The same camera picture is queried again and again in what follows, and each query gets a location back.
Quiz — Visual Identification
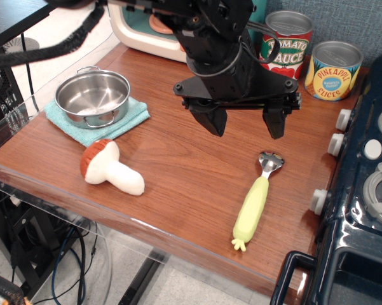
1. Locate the black table leg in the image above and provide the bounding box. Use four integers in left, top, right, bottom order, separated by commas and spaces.
118, 258, 161, 305

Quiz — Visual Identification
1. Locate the light blue folded cloth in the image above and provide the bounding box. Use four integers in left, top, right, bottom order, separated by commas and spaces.
44, 97, 150, 147

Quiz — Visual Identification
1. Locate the clear acrylic table guard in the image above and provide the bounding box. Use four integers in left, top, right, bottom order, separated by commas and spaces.
0, 18, 276, 288

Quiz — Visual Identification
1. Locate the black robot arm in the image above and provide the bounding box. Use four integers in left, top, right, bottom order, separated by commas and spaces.
108, 1, 301, 139

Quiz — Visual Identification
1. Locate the dark blue toy stove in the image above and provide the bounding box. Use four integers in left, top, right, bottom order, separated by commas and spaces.
271, 56, 382, 304

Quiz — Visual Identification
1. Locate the black desk at left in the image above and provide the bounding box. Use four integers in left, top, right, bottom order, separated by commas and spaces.
0, 0, 55, 47

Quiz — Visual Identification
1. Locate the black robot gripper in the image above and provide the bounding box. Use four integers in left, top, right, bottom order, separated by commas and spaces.
173, 18, 301, 140

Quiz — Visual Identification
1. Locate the plush mushroom toy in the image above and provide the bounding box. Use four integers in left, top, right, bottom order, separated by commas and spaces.
79, 139, 145, 196

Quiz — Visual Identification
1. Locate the spoon with yellow-green handle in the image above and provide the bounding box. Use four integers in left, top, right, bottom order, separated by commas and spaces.
231, 152, 284, 252

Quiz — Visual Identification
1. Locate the blue cable under table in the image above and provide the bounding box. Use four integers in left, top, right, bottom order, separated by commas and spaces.
50, 227, 86, 305

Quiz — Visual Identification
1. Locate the toy microwave oven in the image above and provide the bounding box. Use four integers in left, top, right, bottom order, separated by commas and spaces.
108, 1, 186, 63

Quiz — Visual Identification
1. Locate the small stainless steel pot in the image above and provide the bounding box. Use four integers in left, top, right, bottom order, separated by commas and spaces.
55, 66, 131, 129

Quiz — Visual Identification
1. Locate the black braided cable sleeve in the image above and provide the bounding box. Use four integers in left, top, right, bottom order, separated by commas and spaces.
0, 0, 106, 73

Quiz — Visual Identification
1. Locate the pineapple slices can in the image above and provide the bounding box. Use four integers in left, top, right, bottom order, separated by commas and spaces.
304, 41, 364, 102

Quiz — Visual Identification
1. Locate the tomato sauce can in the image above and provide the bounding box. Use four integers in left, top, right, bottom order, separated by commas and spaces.
262, 10, 314, 79

